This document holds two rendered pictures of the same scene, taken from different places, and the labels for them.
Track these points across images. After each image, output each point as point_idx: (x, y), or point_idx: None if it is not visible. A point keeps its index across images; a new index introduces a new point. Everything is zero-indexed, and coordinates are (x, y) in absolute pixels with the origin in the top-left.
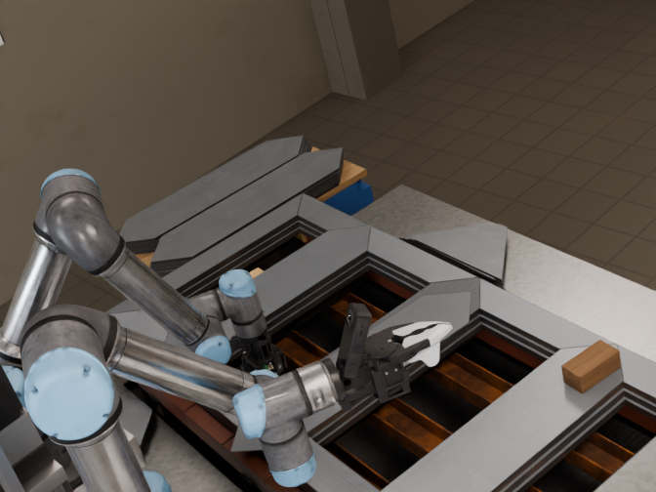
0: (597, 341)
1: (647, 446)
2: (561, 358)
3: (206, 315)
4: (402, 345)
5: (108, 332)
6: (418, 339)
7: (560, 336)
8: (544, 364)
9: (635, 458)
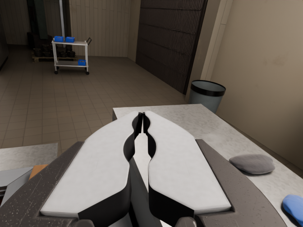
0: (33, 166)
1: (143, 179)
2: (13, 188)
3: None
4: (199, 208)
5: None
6: (186, 154)
7: (1, 179)
8: (5, 198)
9: (147, 188)
